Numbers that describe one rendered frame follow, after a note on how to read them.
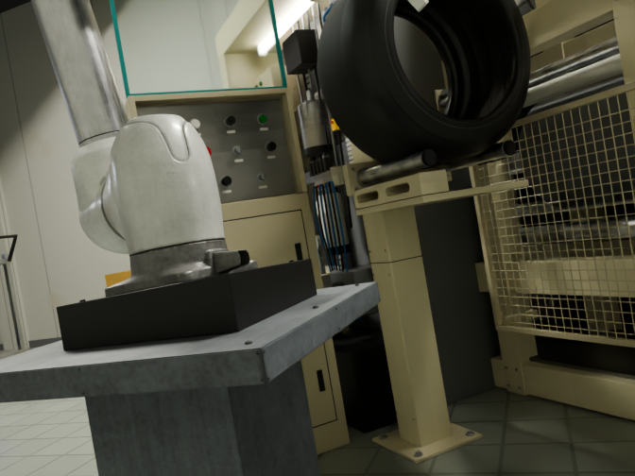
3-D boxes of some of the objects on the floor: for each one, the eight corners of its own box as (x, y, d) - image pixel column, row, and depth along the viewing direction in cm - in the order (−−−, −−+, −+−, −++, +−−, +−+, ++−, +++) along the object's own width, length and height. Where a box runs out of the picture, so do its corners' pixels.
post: (399, 440, 198) (276, -284, 195) (430, 429, 204) (311, -276, 201) (420, 450, 187) (290, -321, 183) (454, 438, 192) (328, -311, 189)
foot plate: (372, 441, 202) (371, 434, 202) (434, 418, 213) (433, 413, 213) (416, 464, 178) (415, 456, 178) (483, 437, 189) (482, 431, 189)
